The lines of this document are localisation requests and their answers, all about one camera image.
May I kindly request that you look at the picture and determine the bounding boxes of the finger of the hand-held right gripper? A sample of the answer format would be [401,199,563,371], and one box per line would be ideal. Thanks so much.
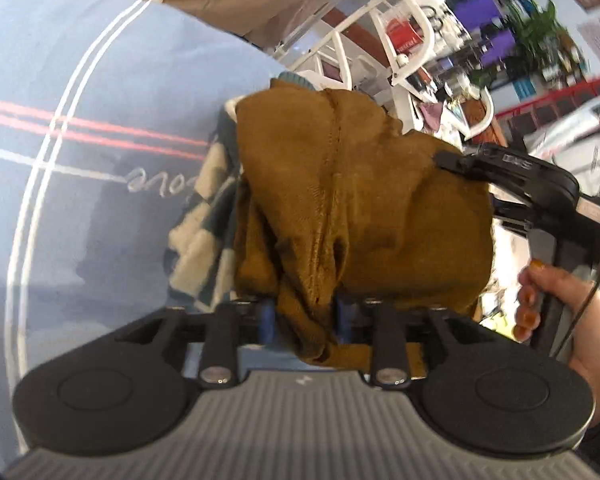
[432,149,488,182]

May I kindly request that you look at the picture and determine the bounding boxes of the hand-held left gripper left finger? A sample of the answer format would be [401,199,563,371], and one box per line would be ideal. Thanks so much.
[114,296,277,387]

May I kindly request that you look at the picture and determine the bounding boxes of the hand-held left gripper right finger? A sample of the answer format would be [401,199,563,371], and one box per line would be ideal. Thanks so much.
[334,294,482,387]

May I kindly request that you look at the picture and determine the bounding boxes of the brown knit sweater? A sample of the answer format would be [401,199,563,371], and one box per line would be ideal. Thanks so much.
[232,77,497,375]

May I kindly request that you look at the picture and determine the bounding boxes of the person's right hand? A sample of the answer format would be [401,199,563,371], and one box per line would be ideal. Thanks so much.
[512,259,600,428]

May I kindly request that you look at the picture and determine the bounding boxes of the teal and white checked cloth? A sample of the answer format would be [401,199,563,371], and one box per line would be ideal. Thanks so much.
[164,71,323,313]

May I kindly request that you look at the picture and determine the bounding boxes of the white metal rack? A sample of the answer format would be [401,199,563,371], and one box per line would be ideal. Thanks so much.
[274,0,497,142]

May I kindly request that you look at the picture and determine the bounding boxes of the red packet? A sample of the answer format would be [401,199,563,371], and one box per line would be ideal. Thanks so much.
[384,16,425,55]

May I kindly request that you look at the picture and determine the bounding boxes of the green potted plant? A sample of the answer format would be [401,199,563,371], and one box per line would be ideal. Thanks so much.
[502,0,583,78]

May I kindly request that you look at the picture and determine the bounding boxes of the blue blanket with pink stripes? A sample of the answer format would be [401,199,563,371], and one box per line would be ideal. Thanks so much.
[0,0,292,463]

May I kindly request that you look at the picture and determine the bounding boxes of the black cable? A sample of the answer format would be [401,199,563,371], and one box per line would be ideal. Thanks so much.
[562,220,600,358]

